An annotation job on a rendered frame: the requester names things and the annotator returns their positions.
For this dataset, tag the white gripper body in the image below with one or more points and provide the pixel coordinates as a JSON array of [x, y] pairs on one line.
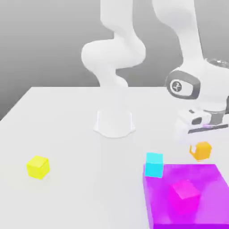
[[205, 136]]

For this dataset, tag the small orange cube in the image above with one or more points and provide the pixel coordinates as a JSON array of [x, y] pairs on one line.
[[203, 151]]

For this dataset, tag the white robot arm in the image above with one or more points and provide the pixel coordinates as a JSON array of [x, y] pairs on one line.
[[114, 59]]

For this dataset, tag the small cyan cube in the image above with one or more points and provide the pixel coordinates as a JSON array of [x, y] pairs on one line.
[[154, 166]]

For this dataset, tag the small magenta cube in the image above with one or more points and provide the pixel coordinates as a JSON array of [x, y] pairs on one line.
[[185, 192]]

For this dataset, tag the small yellow cube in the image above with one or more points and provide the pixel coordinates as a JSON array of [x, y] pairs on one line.
[[38, 167]]

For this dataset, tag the large purple box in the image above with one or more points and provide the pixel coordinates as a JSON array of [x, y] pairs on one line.
[[211, 205]]

